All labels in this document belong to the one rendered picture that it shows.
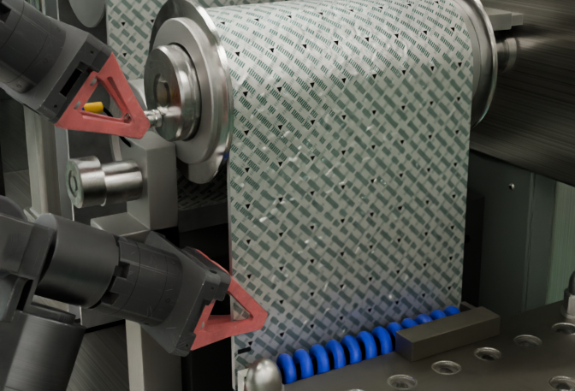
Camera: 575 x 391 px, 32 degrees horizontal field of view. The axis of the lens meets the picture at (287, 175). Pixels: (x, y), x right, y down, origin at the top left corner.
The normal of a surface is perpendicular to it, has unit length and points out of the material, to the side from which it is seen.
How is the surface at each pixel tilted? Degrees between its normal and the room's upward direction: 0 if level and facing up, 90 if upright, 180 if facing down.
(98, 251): 56
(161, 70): 90
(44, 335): 70
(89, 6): 90
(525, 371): 0
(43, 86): 50
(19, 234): 81
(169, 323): 62
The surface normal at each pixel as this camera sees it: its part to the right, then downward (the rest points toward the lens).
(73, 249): 0.65, -0.22
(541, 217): 0.51, 0.26
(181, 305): -0.76, -0.31
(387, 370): 0.00, -0.95
